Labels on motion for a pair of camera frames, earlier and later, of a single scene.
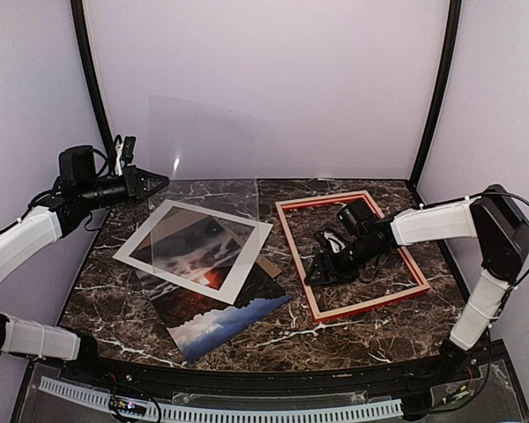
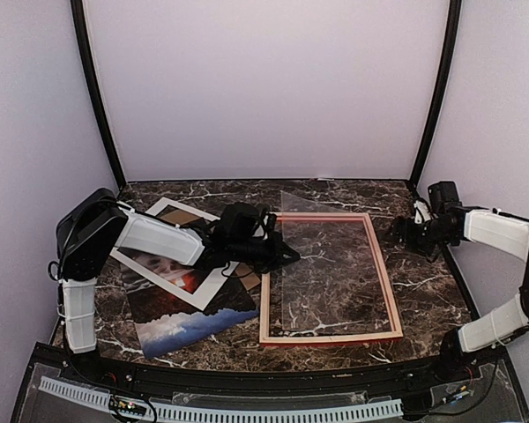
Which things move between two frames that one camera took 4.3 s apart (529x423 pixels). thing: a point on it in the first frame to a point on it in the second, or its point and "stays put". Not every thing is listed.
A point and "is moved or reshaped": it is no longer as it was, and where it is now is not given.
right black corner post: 450,63 stays put
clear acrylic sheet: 207,217 to 336,284
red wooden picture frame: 421,286 to 264,313
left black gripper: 134,186 to 276,259
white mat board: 239,271 is moved or reshaped
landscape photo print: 197,321 is moved or reshaped
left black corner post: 79,30 stays put
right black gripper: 321,260 to 398,224
